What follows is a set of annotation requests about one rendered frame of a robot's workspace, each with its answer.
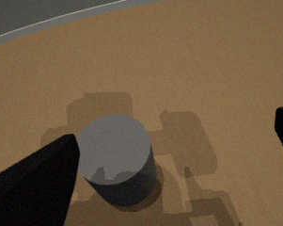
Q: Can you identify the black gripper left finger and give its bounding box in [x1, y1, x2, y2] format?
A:
[0, 133, 80, 226]

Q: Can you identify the grey cylinder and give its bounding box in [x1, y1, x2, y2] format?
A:
[77, 113, 157, 207]

